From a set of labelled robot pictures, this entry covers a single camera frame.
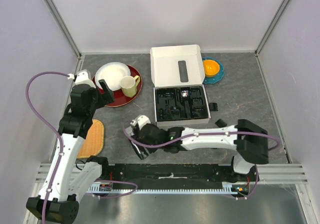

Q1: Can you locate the black silver hair clipper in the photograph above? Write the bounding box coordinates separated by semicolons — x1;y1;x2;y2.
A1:
180;89;191;119

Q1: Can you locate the black comb guard attachment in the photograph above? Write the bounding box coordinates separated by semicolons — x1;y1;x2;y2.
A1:
208;102;219;112

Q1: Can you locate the black comb guard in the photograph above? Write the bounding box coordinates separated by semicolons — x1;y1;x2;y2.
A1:
215;118;227;128

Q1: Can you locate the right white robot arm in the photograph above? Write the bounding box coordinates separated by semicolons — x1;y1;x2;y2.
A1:
130;115;269;181

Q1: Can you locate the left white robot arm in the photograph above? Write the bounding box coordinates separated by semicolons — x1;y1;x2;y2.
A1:
26;77;114;224

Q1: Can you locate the dark red round tray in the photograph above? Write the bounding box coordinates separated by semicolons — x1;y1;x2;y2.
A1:
92;64;142;108

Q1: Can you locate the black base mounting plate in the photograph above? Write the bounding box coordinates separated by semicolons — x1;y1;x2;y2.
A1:
102;163;256;191

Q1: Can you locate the pale yellow mug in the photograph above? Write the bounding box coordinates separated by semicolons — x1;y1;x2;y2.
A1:
120;75;141;98

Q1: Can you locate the white paper plate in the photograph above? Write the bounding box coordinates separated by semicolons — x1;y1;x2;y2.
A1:
94;62;131;91

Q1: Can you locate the woven bamboo tray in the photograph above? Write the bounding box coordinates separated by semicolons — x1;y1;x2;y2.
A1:
76;119;105;159

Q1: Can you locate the white clipper kit box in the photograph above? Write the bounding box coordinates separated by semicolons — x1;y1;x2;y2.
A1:
149;44;212;128

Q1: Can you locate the teal scalloped plate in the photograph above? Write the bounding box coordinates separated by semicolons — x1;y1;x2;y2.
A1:
202;57;225;84

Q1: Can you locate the orange bowl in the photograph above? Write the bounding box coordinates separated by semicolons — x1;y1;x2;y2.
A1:
203;59;220;78

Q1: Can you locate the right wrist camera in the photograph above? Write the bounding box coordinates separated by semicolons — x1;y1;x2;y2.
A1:
130;115;151;129

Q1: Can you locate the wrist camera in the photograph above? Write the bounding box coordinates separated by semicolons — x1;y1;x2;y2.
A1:
74;69;92;85
130;115;151;129

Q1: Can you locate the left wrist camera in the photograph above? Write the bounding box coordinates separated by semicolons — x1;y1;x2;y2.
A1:
74;69;92;85

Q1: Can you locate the slotted cable duct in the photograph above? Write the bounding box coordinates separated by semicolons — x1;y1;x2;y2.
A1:
86;182;249;196

